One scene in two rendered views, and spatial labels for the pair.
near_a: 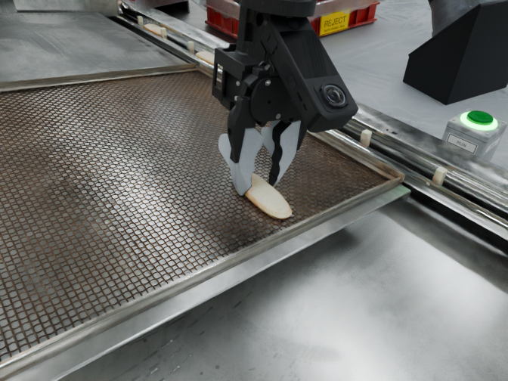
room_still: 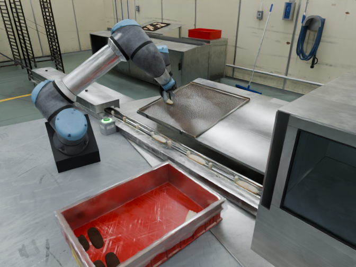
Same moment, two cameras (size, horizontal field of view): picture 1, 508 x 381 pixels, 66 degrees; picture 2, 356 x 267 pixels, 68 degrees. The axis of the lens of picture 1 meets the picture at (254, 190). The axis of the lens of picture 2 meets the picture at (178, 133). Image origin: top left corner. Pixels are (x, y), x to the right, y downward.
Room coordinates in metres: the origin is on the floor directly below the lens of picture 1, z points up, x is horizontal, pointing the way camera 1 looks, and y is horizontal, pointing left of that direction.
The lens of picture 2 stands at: (1.99, -0.05, 1.54)
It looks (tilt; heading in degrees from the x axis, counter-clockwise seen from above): 28 degrees down; 176
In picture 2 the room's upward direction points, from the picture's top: straight up
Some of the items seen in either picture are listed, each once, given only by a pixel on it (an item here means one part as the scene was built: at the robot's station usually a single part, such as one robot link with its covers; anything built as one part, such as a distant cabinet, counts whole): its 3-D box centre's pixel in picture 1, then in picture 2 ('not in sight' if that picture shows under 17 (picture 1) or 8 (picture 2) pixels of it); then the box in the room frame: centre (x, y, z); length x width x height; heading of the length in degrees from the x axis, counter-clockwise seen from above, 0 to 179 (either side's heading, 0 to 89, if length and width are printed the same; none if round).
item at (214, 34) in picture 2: not in sight; (204, 33); (-3.05, 0.76, 0.94); 0.51 x 0.36 x 0.13; 44
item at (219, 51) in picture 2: not in sight; (203, 61); (-3.05, 0.76, 0.44); 0.70 x 0.55 x 0.87; 40
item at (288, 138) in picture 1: (273, 145); (165, 97); (0.39, -0.02, 0.96); 0.06 x 0.03 x 0.09; 33
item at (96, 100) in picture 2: not in sight; (68, 85); (-0.16, -0.81, 0.89); 1.25 x 0.18 x 0.09; 40
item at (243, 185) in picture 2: (154, 28); (247, 186); (1.16, 0.29, 0.86); 0.10 x 0.04 x 0.01; 40
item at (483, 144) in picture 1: (466, 149); (108, 128); (0.56, -0.37, 0.84); 0.08 x 0.08 x 0.11; 40
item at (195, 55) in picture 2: not in sight; (153, 52); (-3.56, -0.19, 0.51); 3.00 x 1.26 x 1.03; 40
